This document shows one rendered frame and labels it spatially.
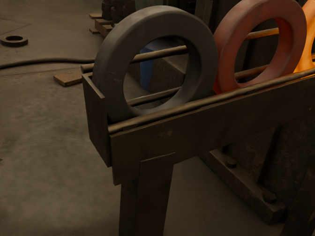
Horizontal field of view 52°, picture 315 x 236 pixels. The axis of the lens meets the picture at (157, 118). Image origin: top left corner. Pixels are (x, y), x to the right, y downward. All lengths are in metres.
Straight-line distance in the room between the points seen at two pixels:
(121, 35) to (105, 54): 0.03
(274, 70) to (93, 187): 0.82
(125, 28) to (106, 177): 0.92
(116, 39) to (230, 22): 0.18
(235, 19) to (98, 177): 0.91
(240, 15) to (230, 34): 0.03
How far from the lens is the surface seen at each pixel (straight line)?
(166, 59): 1.71
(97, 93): 0.39
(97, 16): 2.89
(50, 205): 1.17
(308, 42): 0.63
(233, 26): 0.48
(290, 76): 0.59
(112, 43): 0.39
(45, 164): 1.34
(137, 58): 0.48
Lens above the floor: 0.83
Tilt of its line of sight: 30 degrees down
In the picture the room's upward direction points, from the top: 6 degrees clockwise
